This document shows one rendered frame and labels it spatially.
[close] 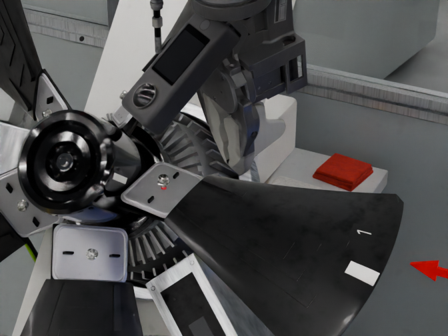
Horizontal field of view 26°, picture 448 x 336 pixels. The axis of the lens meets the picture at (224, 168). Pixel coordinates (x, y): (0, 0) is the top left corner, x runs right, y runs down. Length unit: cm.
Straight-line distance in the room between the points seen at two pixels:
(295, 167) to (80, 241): 71
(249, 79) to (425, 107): 88
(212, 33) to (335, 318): 32
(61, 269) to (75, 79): 100
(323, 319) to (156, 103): 29
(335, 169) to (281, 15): 86
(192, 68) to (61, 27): 120
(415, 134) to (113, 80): 60
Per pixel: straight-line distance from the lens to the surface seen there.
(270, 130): 93
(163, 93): 84
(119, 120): 111
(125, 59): 140
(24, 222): 119
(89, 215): 108
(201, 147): 121
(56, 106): 115
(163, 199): 107
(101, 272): 112
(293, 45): 88
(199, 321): 114
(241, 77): 86
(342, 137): 180
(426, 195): 180
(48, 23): 204
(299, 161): 177
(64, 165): 107
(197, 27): 86
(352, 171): 171
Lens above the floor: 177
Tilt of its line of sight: 32 degrees down
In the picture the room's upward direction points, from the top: straight up
